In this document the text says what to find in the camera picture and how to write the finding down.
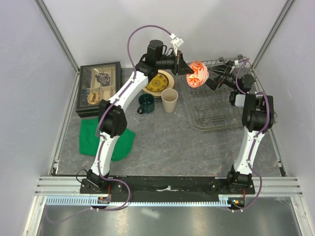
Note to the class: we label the beige tall cup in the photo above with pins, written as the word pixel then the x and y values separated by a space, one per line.
pixel 169 99

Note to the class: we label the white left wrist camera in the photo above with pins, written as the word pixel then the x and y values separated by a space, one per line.
pixel 176 42

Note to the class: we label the grey wire dish rack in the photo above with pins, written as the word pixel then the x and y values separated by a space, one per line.
pixel 211 109

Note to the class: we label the cream bird plate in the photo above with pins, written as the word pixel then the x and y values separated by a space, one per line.
pixel 170 85

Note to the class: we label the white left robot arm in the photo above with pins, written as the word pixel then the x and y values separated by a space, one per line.
pixel 111 114

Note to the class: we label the dark green mug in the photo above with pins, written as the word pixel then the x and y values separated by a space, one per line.
pixel 146 104

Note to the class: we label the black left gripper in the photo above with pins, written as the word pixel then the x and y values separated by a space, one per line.
pixel 180 67

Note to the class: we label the green cloth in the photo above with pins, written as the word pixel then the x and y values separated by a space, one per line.
pixel 88 141

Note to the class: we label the white red patterned bowl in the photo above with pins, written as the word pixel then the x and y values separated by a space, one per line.
pixel 199 76

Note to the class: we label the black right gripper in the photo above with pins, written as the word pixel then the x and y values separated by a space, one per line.
pixel 213 83

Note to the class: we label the white slotted cable duct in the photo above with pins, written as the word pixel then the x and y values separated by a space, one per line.
pixel 97 202

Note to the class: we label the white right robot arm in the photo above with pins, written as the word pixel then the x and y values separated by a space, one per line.
pixel 257 119

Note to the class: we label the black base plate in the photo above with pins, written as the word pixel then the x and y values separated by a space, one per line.
pixel 163 189

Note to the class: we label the black framed wooden box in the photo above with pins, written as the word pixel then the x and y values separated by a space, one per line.
pixel 97 82

